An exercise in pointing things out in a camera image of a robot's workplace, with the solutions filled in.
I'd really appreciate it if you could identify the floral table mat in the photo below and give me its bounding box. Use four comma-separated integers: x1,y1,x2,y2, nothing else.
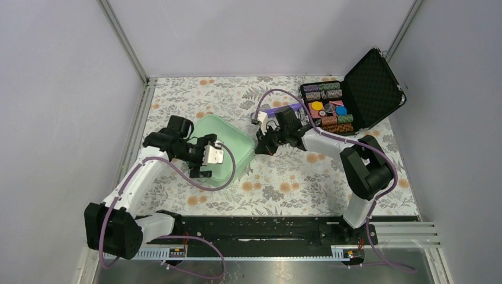
123,75,420,217

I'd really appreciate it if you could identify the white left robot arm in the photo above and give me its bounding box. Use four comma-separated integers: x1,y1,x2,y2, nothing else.
84,115,224,260

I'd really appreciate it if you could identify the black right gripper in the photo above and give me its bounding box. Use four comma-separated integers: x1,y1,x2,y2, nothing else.
255,124,289,156

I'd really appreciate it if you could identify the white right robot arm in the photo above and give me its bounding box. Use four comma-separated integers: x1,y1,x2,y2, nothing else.
252,106,395,244

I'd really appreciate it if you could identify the purple cylindrical tube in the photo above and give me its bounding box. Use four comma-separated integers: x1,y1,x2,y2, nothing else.
261,103,303,118

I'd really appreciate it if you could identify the mint green medicine case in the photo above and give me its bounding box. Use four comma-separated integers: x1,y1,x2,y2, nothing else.
188,114,256,188

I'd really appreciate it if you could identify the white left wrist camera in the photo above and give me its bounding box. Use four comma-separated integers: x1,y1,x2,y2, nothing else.
202,145,224,166

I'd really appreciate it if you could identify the black poker chip case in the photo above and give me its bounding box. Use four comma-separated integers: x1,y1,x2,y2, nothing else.
300,47,407,135

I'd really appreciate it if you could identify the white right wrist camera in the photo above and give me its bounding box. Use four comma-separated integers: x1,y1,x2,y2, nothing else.
256,111,270,135

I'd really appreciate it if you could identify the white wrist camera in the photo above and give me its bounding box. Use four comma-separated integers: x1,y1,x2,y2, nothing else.
202,145,224,166
256,111,270,135

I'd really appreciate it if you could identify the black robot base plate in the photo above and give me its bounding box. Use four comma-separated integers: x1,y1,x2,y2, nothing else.
146,215,379,259

